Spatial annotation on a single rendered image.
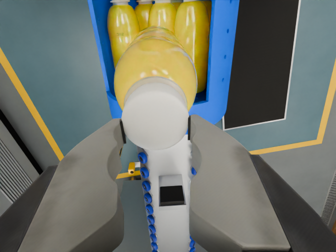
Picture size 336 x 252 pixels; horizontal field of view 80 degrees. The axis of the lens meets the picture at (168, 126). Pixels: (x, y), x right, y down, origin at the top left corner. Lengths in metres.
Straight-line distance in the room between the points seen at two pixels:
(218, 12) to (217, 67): 0.09
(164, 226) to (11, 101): 1.55
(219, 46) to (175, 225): 0.96
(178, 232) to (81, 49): 1.36
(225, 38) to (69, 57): 1.45
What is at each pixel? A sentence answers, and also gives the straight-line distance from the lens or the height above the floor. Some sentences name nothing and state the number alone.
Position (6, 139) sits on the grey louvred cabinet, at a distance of 2.08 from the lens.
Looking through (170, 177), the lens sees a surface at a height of 0.94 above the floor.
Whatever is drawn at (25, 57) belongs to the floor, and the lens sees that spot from 1.86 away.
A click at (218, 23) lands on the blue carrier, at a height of 1.21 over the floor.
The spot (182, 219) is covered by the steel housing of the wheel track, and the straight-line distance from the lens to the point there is 1.13.
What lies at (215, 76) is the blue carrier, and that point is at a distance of 0.38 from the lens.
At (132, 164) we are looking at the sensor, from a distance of 0.87.
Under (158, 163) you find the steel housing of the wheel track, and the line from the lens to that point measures 0.84.
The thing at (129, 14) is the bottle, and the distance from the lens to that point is 0.48.
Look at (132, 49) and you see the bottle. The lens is 0.16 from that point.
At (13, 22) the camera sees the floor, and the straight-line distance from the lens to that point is 1.83.
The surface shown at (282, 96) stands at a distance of 1.80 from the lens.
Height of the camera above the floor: 1.56
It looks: 59 degrees down
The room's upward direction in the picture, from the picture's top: 175 degrees clockwise
